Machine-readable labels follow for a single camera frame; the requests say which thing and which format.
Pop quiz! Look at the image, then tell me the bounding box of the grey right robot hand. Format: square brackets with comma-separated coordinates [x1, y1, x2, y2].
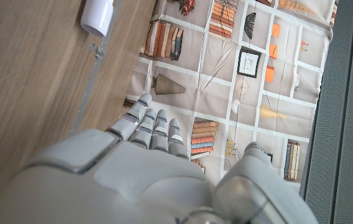
[0, 92, 320, 224]

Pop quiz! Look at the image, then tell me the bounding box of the white plastic pipe marker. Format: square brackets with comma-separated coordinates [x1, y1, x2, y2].
[80, 0, 115, 37]

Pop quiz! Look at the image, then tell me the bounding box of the grey tape outline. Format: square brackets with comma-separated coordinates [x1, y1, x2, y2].
[70, 0, 123, 135]

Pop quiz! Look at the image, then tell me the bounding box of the printed bookshelf backdrop cloth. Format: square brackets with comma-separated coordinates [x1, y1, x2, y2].
[122, 0, 341, 200]

